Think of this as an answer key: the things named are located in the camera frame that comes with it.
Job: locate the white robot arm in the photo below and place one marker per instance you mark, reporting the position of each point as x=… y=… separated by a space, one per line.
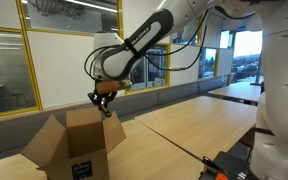
x=113 y=58

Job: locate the brown cardboard box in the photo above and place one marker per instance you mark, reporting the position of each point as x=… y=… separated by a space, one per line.
x=75 y=152

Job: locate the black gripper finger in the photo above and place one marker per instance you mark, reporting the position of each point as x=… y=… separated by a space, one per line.
x=92 y=98
x=111 y=96

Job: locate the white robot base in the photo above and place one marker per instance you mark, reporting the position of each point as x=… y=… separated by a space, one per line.
x=270 y=155

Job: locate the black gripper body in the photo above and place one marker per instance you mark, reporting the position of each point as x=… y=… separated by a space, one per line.
x=100 y=97

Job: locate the grey bench sofa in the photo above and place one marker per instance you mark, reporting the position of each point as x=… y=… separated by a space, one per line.
x=16 y=133

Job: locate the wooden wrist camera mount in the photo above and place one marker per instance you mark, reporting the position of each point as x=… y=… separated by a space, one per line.
x=111 y=86

